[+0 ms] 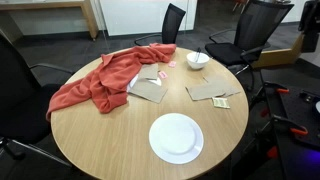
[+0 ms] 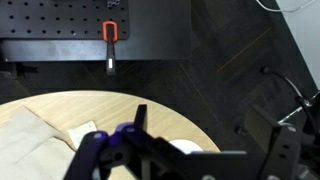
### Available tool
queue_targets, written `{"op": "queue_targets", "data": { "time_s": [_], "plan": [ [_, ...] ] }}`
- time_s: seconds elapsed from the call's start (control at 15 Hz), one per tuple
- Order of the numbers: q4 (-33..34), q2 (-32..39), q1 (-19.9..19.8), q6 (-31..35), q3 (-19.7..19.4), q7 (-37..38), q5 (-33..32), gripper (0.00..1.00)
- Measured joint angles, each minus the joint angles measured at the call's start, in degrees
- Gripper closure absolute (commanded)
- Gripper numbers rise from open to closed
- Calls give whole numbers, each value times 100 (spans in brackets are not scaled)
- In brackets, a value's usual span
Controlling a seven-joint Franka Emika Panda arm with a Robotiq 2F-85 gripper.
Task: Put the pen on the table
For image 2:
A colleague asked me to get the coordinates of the black perforated board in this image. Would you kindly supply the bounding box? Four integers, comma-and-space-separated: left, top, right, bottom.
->
0, 0, 130, 40

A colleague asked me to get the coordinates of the white cable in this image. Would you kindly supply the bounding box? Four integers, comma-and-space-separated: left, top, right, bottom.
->
255, 0, 317, 14

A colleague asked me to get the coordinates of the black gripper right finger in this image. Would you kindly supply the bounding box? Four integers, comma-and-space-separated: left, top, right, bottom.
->
121, 104, 183, 180

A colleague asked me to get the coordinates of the orange black clamp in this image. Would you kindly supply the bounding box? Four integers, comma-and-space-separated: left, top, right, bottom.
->
102, 21, 118, 75

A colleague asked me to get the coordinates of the black cable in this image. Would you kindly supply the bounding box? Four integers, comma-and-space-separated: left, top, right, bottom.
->
259, 65, 320, 134

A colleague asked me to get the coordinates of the brown paper napkin left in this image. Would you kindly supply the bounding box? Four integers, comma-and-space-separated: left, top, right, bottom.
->
0, 108, 75, 180

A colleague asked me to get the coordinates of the white round plate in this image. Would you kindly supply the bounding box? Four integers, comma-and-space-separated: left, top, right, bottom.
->
170, 139, 203, 154

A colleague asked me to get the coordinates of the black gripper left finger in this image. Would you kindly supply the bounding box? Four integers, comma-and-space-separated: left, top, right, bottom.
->
63, 131, 110, 180

